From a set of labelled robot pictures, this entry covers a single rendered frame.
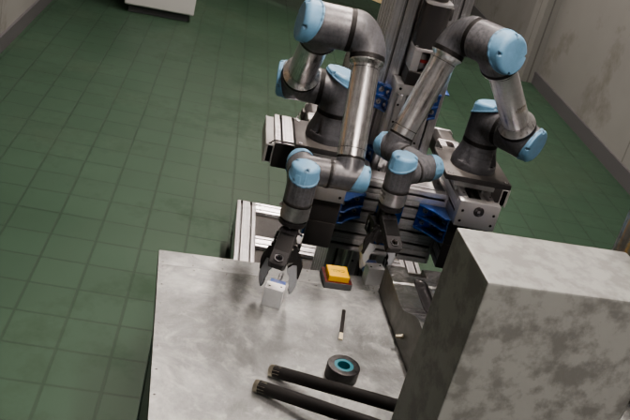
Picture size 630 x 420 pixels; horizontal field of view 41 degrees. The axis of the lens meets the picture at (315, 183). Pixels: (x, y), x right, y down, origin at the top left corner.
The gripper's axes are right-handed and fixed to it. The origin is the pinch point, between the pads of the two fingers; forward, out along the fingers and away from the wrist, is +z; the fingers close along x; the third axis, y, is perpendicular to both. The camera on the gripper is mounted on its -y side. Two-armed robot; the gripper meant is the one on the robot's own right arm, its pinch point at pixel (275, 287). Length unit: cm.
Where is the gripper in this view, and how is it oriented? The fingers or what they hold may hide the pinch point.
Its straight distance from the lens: 222.6
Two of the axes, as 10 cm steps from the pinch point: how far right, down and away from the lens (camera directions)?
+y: 1.5, -3.8, 9.1
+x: -9.6, -2.7, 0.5
